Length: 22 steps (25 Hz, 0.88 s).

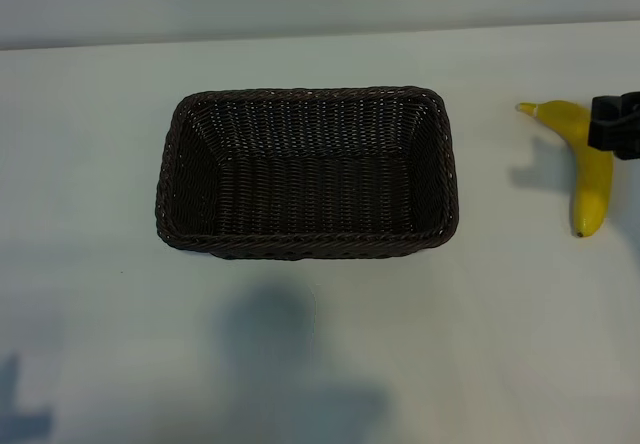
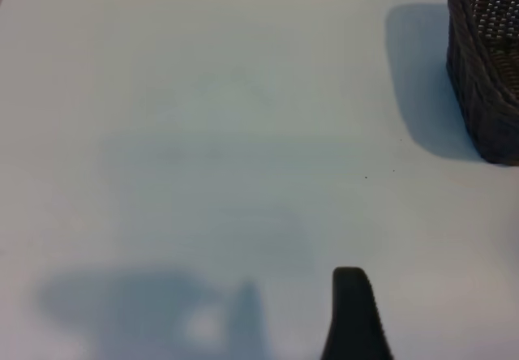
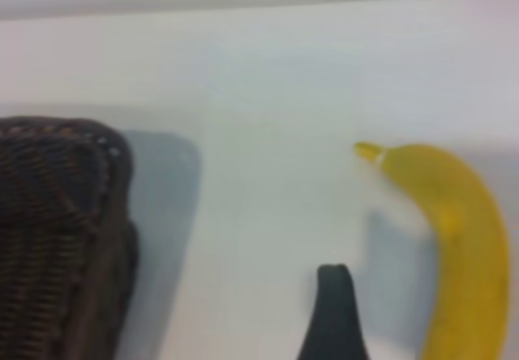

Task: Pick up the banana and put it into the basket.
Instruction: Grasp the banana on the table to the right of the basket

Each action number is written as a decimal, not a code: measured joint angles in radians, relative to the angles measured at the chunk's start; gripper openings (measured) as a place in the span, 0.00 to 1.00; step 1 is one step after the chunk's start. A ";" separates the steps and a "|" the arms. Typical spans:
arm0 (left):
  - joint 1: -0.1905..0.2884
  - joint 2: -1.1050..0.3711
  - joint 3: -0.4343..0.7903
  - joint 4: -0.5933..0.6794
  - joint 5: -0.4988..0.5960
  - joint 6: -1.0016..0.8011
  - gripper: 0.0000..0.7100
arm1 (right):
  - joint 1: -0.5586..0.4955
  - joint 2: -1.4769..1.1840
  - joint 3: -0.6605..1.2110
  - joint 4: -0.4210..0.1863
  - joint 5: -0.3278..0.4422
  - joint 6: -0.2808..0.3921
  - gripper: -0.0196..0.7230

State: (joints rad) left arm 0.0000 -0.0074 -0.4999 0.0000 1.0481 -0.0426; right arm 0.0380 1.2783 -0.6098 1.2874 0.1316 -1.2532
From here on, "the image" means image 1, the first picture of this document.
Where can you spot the dark brown wicker basket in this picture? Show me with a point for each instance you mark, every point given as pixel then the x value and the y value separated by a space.
pixel 310 189

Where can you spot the yellow banana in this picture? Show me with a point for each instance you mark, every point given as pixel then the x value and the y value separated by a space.
pixel 595 189

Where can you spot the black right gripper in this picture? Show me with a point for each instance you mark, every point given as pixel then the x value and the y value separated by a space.
pixel 631 154

